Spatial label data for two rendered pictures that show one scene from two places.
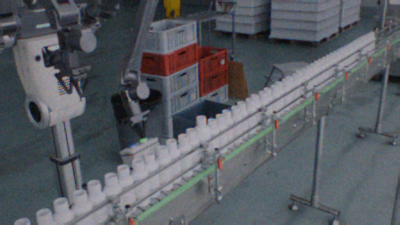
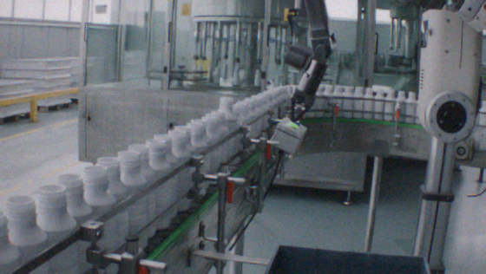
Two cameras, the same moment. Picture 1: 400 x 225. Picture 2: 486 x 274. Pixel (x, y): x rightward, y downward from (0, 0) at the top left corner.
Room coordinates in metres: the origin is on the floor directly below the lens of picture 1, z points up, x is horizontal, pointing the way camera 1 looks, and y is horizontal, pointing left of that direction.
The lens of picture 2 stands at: (2.78, -0.61, 1.34)
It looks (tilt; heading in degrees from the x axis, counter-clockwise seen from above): 10 degrees down; 153
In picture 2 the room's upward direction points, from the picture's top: 3 degrees clockwise
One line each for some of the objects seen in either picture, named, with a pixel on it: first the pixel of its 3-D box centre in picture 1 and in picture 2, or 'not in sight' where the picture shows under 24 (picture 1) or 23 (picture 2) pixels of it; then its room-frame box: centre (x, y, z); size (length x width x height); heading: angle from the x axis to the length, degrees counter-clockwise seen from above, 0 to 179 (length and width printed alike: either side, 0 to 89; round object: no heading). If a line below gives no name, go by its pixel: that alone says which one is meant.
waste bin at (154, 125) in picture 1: (139, 129); not in sight; (3.36, 0.54, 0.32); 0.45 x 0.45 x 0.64
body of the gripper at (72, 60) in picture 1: (70, 59); (303, 4); (1.23, 0.39, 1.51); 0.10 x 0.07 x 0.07; 51
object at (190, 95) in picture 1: (169, 96); not in sight; (4.18, 0.31, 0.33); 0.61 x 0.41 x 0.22; 147
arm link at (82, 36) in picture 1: (75, 29); not in sight; (1.20, 0.35, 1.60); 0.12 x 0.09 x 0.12; 52
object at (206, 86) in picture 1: (201, 79); not in sight; (4.79, -0.05, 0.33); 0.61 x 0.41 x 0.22; 144
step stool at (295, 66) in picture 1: (288, 79); not in sight; (5.06, -1.18, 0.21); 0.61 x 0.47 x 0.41; 14
